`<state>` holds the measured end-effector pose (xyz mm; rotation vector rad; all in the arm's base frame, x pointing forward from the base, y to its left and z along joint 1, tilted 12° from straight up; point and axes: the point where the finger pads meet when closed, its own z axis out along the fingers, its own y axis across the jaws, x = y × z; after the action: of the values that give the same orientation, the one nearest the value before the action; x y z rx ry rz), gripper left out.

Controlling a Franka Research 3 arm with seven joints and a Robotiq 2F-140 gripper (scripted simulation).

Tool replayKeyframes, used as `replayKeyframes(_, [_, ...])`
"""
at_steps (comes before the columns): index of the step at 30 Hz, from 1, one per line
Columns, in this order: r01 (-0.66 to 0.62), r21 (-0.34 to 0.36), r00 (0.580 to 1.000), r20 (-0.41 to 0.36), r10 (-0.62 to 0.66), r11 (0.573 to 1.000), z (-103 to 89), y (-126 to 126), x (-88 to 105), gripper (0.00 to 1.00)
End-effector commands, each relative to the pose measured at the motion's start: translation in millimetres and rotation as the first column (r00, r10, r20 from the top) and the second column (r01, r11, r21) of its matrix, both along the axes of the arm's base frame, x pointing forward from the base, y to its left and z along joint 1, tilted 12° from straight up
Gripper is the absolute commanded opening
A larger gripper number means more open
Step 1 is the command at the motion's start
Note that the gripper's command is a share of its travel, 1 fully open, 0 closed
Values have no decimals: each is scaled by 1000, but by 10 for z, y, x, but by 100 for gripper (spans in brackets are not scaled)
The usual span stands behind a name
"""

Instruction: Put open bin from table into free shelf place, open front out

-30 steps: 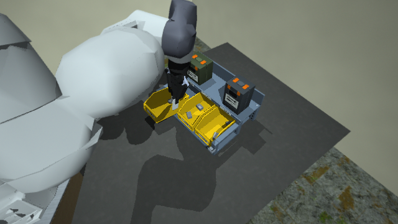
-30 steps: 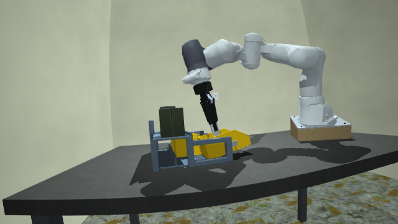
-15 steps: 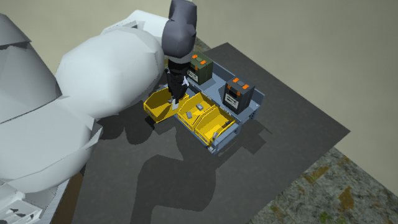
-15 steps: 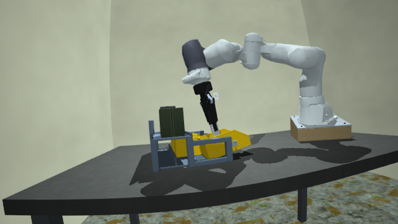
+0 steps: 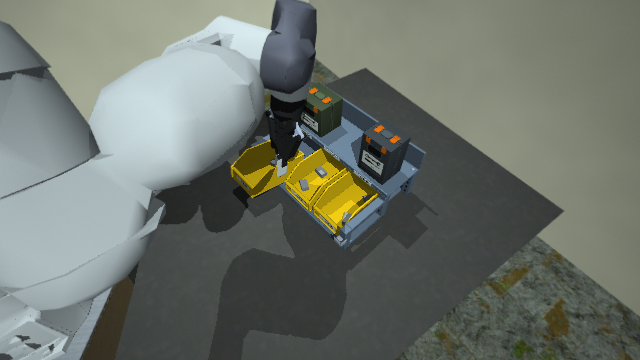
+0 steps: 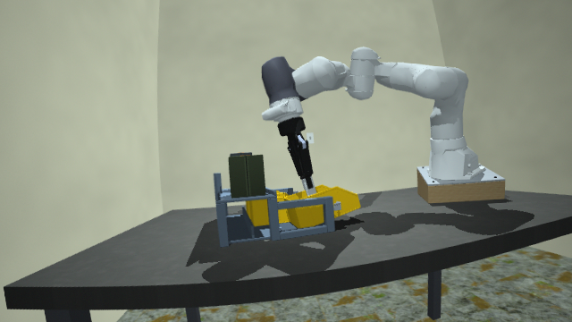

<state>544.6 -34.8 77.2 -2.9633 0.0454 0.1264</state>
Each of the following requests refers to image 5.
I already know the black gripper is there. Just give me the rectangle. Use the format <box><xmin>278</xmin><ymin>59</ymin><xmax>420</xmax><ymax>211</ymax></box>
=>
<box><xmin>265</xmin><ymin>95</ymin><xmax>307</xmax><ymax>177</ymax></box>

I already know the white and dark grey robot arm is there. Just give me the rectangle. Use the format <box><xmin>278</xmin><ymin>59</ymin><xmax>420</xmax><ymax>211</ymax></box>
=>
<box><xmin>0</xmin><ymin>0</ymin><xmax>317</xmax><ymax>360</ymax></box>

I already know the light blue metal shelf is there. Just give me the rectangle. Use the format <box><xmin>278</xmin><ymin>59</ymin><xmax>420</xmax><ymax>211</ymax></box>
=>
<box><xmin>278</xmin><ymin>97</ymin><xmax>426</xmax><ymax>250</ymax></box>

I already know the yellow bin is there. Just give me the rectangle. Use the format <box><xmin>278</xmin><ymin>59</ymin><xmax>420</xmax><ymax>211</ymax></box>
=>
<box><xmin>314</xmin><ymin>170</ymin><xmax>379</xmax><ymax>237</ymax></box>
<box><xmin>286</xmin><ymin>148</ymin><xmax>350</xmax><ymax>212</ymax></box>
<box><xmin>233</xmin><ymin>140</ymin><xmax>304</xmax><ymax>198</ymax></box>

